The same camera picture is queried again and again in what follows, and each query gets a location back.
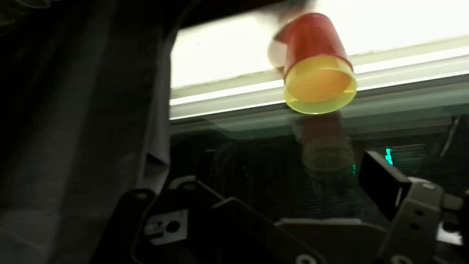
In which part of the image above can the grey fabric curtain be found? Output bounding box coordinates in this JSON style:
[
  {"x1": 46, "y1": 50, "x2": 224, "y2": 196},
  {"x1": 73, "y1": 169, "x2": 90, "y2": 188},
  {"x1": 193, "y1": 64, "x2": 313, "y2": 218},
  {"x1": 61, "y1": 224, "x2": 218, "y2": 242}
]
[{"x1": 0, "y1": 0, "x2": 180, "y2": 264}]

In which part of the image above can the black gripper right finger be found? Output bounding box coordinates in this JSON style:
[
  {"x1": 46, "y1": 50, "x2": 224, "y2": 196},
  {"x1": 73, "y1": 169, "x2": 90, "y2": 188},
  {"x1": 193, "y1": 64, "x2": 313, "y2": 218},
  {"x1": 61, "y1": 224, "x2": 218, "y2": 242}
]
[{"x1": 358, "y1": 150, "x2": 469, "y2": 264}]

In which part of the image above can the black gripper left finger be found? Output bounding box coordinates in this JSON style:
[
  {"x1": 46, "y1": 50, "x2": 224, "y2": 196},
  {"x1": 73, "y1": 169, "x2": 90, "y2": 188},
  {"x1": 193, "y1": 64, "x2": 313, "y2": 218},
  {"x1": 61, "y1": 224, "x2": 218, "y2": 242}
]
[{"x1": 92, "y1": 151, "x2": 323, "y2": 264}]

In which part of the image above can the red plastic cup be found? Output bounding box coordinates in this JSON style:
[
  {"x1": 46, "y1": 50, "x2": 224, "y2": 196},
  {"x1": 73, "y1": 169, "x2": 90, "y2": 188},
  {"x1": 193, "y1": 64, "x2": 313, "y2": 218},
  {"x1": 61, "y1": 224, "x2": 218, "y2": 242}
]
[{"x1": 266, "y1": 12, "x2": 354, "y2": 82}]

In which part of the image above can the white window sill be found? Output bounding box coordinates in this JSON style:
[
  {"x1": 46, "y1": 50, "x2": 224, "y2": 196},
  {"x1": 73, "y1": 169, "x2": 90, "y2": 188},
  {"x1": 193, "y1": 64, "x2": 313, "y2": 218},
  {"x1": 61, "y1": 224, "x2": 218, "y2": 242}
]
[{"x1": 166, "y1": 0, "x2": 469, "y2": 135}]

